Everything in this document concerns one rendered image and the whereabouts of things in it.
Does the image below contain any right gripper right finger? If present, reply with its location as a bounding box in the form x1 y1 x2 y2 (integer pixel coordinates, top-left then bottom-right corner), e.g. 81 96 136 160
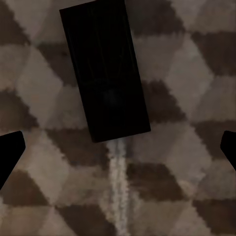
220 131 236 170

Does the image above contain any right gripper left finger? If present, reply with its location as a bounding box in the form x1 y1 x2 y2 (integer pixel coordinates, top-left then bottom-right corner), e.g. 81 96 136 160
0 131 26 189

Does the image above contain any mousetrap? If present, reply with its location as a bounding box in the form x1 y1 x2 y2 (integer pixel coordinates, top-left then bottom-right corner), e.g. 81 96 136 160
60 0 151 144

